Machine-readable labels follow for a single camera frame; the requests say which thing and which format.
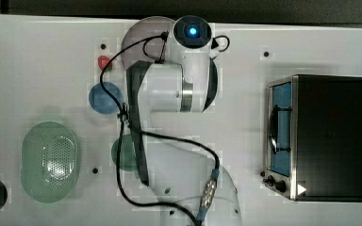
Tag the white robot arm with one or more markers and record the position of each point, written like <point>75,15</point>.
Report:
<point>170,69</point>

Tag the pink round plate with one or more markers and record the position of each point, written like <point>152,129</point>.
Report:
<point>147,32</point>

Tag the blue bowl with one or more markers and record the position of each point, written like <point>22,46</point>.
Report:
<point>101,102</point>

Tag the red toy strawberry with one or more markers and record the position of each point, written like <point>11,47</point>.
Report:
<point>104,63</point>

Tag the black toaster oven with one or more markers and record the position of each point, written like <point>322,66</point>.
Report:
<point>313,147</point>

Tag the green perforated colander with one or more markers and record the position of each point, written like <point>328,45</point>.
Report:
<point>50,162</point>

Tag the green cup with handle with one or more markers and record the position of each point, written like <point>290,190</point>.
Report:
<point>125,148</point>

